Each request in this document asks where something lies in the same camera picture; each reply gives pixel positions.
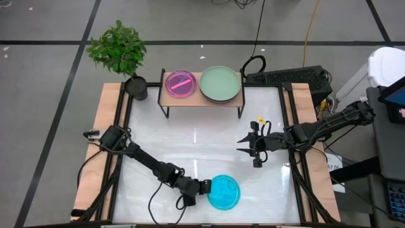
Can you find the purple plate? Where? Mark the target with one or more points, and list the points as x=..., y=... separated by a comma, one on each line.
x=166, y=85

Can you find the black tablet screen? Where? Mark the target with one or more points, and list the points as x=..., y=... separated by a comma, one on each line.
x=395, y=96

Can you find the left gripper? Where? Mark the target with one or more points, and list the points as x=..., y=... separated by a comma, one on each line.
x=190, y=187

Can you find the black keyboard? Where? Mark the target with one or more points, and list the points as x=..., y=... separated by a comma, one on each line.
x=397, y=202

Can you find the pale green plate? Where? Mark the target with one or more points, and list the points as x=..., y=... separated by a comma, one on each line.
x=220, y=83

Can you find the wooden table side board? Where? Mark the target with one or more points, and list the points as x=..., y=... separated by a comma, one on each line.
x=321, y=202
x=95, y=168

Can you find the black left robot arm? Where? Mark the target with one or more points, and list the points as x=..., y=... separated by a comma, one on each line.
x=148, y=161

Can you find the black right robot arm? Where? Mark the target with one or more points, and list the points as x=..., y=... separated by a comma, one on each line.
x=332, y=122

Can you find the white paper sheet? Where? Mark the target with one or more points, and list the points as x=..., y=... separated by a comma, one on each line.
x=333, y=164

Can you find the translucent teal plate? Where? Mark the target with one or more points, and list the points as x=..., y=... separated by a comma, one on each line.
x=226, y=193

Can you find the black metal table frame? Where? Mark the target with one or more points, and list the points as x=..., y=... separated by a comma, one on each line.
x=286, y=87

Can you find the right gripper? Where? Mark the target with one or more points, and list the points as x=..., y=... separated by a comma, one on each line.
x=272, y=142

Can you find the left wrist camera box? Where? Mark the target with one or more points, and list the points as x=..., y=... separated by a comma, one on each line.
x=190, y=200

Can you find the gray cart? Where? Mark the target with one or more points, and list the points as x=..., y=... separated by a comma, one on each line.
x=389, y=149

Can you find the black flat bar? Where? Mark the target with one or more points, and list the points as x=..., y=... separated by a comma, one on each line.
x=354, y=171

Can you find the wooden shelf black metal legs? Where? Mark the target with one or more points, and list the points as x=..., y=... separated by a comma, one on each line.
x=196, y=100

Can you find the black plant pot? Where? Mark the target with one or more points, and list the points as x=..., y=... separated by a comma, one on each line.
x=136, y=88

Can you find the green leafy plant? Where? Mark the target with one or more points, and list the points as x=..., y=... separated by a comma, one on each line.
x=118, y=50

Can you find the translucent pink plate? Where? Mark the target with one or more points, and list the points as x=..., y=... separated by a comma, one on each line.
x=180, y=77

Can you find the white lidded bin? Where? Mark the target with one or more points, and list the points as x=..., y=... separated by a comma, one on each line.
x=387, y=66

